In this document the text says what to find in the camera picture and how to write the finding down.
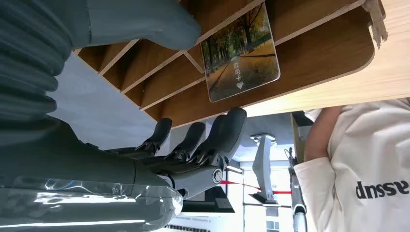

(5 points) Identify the frayed white tape strip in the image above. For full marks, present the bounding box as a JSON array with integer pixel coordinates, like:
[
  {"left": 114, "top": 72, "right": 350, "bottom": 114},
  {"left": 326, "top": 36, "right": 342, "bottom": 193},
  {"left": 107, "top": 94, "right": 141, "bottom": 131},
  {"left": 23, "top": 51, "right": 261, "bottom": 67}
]
[{"left": 362, "top": 0, "right": 389, "bottom": 49}]

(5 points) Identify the red barrier belt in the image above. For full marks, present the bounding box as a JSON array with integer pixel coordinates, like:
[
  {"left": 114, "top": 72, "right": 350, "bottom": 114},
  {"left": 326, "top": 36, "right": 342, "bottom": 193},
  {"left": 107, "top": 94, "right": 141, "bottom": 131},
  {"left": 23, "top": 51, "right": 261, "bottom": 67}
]
[{"left": 219, "top": 180, "right": 293, "bottom": 195}]

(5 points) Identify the grey metal kiosk stand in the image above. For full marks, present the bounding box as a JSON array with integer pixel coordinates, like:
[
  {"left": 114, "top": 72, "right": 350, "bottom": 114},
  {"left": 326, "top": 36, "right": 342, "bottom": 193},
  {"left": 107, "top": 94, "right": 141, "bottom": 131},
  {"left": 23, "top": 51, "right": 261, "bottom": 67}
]
[{"left": 249, "top": 133, "right": 278, "bottom": 205}]

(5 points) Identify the wooden slotted card holder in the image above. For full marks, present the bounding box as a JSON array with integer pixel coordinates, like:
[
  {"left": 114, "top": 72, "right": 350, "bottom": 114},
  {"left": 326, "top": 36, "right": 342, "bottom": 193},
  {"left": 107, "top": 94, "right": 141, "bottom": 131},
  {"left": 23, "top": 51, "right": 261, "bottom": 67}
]
[{"left": 76, "top": 0, "right": 376, "bottom": 130}]

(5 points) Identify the person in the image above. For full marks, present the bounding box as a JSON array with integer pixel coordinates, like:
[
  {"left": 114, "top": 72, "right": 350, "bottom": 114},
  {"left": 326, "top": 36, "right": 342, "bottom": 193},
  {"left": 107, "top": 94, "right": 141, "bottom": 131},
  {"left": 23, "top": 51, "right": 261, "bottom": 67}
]
[{"left": 293, "top": 97, "right": 410, "bottom": 232}]

